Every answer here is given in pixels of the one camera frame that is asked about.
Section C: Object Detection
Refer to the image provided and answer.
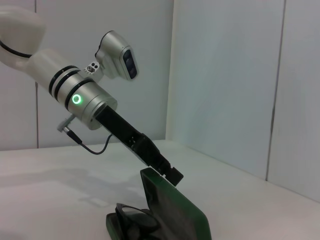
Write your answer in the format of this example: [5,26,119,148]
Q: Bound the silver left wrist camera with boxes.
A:
[94,30,140,81]

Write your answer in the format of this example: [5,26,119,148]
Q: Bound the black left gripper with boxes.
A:
[95,104,185,187]

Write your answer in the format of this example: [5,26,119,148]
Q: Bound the green glasses case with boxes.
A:
[104,167,213,240]

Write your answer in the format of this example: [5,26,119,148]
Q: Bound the black glasses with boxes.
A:
[114,202,162,240]

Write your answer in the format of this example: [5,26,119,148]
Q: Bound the silver connector black cable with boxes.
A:
[56,114,114,156]

